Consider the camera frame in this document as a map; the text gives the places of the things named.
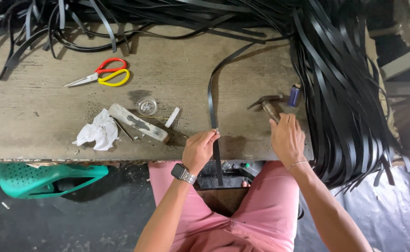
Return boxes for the person's left hand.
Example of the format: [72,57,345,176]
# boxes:
[182,128,222,176]

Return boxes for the person's right hand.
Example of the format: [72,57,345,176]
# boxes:
[269,113,307,169]

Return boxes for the wooden handled hammer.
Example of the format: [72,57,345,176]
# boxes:
[247,94,283,124]

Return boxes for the long black strap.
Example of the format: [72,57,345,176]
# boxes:
[207,43,257,187]

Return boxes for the silver band smartwatch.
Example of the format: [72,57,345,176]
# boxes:
[170,163,198,186]

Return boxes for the small white cylinder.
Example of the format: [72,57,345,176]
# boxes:
[164,107,181,129]

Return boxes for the blue lighter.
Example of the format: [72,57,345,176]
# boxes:
[288,83,302,108]

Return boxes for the clear plastic bottle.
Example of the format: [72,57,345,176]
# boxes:
[222,161,262,178]

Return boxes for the worn wooden block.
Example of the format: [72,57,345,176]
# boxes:
[108,103,171,144]

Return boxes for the small clear glass dish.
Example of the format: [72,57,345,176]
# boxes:
[136,97,158,117]

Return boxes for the thin metal punch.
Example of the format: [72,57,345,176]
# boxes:
[113,118,135,142]

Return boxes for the pink shorts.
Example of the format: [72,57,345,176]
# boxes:
[148,160,301,252]

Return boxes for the crumpled white tissue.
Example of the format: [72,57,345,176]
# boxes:
[72,108,119,151]

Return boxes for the red and yellow scissors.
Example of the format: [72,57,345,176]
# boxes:
[64,57,131,88]

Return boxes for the green plastic stool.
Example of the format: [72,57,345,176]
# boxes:
[0,162,110,200]

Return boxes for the thin silver bracelet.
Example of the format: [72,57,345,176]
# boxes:
[286,160,309,172]

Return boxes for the heap of black straps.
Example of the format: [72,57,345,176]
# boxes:
[0,0,410,191]

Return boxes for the wooden frame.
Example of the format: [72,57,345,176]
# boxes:
[365,0,410,82]

